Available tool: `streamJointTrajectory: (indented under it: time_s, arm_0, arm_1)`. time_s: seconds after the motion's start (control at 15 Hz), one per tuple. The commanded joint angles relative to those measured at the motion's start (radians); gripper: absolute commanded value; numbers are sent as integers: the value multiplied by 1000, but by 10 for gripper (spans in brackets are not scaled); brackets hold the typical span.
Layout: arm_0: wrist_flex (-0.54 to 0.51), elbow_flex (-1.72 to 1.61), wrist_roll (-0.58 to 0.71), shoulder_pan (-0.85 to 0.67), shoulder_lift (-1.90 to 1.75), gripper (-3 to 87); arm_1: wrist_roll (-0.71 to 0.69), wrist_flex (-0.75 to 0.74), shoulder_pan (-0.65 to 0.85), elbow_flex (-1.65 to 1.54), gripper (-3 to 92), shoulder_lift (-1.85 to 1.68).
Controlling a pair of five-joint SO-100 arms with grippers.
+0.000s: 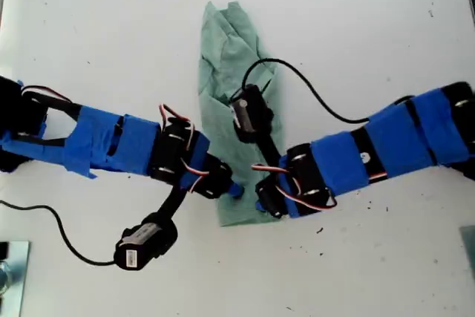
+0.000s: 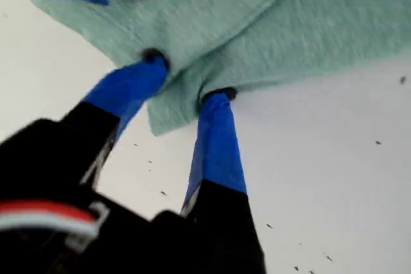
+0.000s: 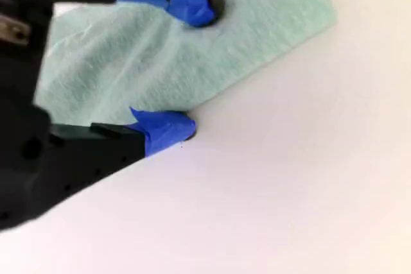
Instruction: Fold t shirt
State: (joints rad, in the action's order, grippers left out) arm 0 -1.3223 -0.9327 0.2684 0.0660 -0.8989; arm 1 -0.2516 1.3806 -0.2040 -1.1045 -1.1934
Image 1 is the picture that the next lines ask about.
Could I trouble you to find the green t-shirt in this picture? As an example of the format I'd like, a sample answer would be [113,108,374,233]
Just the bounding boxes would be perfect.
[196,0,285,228]

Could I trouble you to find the red white servo wire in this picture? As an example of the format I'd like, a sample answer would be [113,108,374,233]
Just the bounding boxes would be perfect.
[158,103,209,194]
[251,163,338,209]

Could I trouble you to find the short black camera stalk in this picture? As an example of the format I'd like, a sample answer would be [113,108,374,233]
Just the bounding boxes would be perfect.
[255,134,285,169]
[158,179,191,221]

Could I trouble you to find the black camera box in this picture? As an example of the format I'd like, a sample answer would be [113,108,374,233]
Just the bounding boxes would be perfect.
[228,84,275,144]
[114,212,180,270]

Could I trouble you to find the black camera cable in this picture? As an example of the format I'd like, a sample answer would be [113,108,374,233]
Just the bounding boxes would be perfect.
[240,57,373,125]
[0,200,117,267]

